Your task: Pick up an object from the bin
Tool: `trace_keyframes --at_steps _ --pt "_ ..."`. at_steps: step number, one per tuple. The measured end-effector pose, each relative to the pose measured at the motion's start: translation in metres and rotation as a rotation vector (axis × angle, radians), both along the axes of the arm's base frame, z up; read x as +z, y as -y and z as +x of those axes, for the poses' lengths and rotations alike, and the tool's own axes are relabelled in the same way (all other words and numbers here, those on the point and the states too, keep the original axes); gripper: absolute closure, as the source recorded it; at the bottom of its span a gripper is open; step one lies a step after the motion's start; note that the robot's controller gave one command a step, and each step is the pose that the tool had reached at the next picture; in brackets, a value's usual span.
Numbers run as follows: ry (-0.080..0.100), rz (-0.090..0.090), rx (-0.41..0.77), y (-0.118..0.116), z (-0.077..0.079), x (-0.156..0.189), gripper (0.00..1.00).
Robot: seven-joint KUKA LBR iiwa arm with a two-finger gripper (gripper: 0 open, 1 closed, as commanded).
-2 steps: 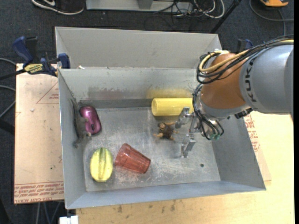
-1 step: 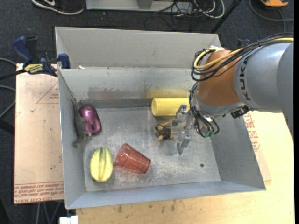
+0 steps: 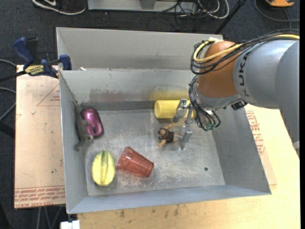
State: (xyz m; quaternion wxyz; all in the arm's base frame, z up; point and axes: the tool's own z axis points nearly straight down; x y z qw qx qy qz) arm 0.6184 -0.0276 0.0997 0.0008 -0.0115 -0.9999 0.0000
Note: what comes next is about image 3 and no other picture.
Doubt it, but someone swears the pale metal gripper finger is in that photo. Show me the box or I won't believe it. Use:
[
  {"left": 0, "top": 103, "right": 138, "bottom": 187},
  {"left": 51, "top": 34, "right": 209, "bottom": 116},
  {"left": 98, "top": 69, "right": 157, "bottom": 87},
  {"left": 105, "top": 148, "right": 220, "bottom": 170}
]
[
  {"left": 178, "top": 125, "right": 193, "bottom": 151},
  {"left": 173, "top": 98, "right": 189, "bottom": 123}
]

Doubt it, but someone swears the yellow plastic cup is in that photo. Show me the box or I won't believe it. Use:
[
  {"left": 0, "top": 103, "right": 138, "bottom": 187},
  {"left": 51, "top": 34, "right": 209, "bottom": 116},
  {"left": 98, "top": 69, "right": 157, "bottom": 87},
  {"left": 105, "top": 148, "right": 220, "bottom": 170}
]
[{"left": 154, "top": 99, "right": 197, "bottom": 120}]

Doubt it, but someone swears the brown toy figure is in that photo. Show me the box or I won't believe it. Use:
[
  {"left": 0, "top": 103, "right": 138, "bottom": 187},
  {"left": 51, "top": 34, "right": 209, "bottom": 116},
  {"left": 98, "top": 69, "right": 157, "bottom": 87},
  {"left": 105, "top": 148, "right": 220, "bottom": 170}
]
[{"left": 156, "top": 125, "right": 180, "bottom": 147}]

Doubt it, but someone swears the red clear plastic cup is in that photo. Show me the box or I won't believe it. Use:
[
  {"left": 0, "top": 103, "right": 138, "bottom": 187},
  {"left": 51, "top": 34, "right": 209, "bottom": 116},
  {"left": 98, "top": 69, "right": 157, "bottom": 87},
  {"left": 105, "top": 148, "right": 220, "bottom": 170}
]
[{"left": 116, "top": 146, "right": 154, "bottom": 178}]

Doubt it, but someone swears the grey metal bin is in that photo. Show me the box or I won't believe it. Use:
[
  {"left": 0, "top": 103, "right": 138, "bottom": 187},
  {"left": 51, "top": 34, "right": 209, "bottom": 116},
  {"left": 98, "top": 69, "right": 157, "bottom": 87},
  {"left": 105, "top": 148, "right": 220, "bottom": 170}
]
[{"left": 56, "top": 27, "right": 272, "bottom": 215}]

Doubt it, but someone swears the yellow-green striped toy fruit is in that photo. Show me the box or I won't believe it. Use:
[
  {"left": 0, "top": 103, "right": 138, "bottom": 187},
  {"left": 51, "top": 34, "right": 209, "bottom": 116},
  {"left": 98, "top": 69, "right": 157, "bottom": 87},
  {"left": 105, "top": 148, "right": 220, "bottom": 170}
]
[{"left": 91, "top": 150, "right": 116, "bottom": 187}]

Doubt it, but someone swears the purple computer mouse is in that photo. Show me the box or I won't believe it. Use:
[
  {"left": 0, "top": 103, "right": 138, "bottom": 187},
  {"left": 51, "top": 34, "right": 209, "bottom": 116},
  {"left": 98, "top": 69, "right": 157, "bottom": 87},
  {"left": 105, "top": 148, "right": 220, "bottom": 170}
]
[{"left": 81, "top": 107, "right": 104, "bottom": 138}]

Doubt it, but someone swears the grey toy animal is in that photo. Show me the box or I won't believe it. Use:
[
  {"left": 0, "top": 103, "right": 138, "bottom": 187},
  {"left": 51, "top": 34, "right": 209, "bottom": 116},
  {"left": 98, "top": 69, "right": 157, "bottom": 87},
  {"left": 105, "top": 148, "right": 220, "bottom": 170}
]
[{"left": 71, "top": 100, "right": 94, "bottom": 152}]

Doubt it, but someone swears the brown cardboard board, red print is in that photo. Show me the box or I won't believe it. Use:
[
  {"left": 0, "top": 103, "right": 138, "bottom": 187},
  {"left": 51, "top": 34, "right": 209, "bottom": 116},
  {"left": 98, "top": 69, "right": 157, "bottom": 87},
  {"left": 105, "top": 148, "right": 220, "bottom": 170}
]
[{"left": 14, "top": 64, "right": 278, "bottom": 209}]

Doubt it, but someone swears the person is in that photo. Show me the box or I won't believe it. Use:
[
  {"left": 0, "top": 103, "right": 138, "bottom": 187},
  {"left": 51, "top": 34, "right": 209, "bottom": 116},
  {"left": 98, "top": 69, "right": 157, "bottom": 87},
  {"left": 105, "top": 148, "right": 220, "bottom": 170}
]
[{"left": 30, "top": 0, "right": 87, "bottom": 16}]

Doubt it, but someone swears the black cylinder on white bracket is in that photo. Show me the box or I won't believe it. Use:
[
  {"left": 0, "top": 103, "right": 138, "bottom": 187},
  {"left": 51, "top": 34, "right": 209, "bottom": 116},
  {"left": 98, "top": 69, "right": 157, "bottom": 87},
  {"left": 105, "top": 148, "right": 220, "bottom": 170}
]
[{"left": 230, "top": 99, "right": 248, "bottom": 111}]

